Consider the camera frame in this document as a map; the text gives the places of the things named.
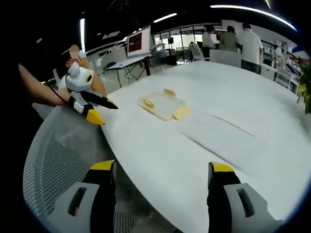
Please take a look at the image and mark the short ceiling light strip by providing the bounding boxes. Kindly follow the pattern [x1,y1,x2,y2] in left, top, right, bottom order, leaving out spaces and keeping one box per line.
[153,13,178,23]

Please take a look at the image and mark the white desk black legs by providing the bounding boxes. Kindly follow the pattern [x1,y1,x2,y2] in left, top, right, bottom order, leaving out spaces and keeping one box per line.
[104,54,153,88]

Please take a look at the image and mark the white chair backrest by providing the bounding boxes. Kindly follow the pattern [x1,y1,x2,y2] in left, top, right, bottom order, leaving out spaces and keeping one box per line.
[208,49,242,68]

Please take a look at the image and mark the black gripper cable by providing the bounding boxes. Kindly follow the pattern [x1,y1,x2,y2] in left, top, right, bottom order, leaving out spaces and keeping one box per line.
[43,81,68,104]

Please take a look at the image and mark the white office chair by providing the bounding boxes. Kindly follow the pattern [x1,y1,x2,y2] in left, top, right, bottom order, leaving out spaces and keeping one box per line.
[188,42,210,62]

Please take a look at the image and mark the grey mesh office chair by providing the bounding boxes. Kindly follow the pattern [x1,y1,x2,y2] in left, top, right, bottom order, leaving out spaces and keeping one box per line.
[23,103,177,233]

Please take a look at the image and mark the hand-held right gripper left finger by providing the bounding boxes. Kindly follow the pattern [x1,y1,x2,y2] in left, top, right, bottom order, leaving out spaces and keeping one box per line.
[45,159,118,233]

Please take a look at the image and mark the green potted plant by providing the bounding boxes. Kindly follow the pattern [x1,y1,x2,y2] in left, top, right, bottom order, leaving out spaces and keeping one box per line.
[297,57,311,115]

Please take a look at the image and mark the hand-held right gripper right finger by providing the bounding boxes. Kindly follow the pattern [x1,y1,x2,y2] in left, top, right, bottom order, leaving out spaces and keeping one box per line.
[207,162,285,233]

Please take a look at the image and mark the clear plastic box yellow latches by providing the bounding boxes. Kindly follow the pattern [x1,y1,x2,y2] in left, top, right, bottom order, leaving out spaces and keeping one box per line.
[138,88,191,121]

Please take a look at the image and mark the long ceiling light strip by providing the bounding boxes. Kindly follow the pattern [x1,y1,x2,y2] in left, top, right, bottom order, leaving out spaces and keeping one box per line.
[209,4,298,32]

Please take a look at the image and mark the vertical light strip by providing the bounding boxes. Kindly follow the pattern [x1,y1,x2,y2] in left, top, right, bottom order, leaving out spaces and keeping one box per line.
[79,17,86,52]

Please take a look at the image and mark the computer monitor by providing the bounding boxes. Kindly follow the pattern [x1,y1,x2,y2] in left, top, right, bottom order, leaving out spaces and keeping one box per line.
[125,25,152,59]

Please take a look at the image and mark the white low cabinet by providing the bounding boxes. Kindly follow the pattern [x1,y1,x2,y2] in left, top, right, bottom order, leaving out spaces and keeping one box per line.
[260,64,300,96]

